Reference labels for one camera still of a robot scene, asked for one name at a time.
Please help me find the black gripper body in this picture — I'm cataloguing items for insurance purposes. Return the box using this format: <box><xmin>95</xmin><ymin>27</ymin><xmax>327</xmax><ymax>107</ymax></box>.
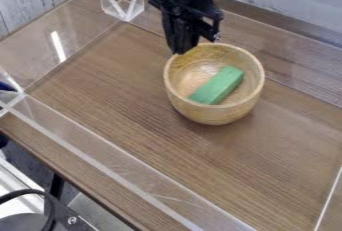
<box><xmin>148</xmin><ymin>0</ymin><xmax>226</xmax><ymax>43</ymax></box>

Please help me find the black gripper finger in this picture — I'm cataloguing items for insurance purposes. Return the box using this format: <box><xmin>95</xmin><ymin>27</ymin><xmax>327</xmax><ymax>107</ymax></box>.
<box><xmin>178</xmin><ymin>20</ymin><xmax>200</xmax><ymax>54</ymax></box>
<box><xmin>162</xmin><ymin>13</ymin><xmax>181</xmax><ymax>54</ymax></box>

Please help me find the green rectangular block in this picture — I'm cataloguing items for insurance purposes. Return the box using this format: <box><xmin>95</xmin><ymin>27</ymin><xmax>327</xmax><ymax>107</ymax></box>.
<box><xmin>189</xmin><ymin>66</ymin><xmax>245</xmax><ymax>105</ymax></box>

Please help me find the light wooden bowl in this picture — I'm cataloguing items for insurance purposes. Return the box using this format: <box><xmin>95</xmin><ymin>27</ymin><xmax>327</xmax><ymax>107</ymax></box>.
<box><xmin>164</xmin><ymin>43</ymin><xmax>266</xmax><ymax>125</ymax></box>

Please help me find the blue object at left edge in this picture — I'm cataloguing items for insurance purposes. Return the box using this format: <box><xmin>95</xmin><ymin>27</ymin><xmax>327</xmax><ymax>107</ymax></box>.
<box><xmin>0</xmin><ymin>81</ymin><xmax>18</xmax><ymax>92</ymax></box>

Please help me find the black table leg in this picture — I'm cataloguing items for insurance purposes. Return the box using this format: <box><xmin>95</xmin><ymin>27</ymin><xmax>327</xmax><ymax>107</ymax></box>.
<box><xmin>50</xmin><ymin>174</ymin><xmax>65</xmax><ymax>199</ymax></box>

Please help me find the clear acrylic corner bracket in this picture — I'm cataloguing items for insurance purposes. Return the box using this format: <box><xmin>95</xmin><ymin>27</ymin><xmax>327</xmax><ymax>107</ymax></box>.
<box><xmin>101</xmin><ymin>0</ymin><xmax>146</xmax><ymax>22</ymax></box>

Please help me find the clear acrylic front wall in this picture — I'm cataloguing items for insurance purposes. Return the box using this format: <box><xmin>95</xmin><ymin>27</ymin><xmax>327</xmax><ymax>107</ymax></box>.
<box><xmin>0</xmin><ymin>70</ymin><xmax>257</xmax><ymax>231</ymax></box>

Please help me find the black cable loop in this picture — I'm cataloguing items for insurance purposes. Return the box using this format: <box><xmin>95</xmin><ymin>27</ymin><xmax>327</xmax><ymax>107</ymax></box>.
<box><xmin>0</xmin><ymin>188</ymin><xmax>58</xmax><ymax>231</ymax></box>

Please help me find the grey metal base plate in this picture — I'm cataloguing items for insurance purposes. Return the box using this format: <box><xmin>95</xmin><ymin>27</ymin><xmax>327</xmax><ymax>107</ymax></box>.
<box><xmin>54</xmin><ymin>203</ymin><xmax>99</xmax><ymax>231</ymax></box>

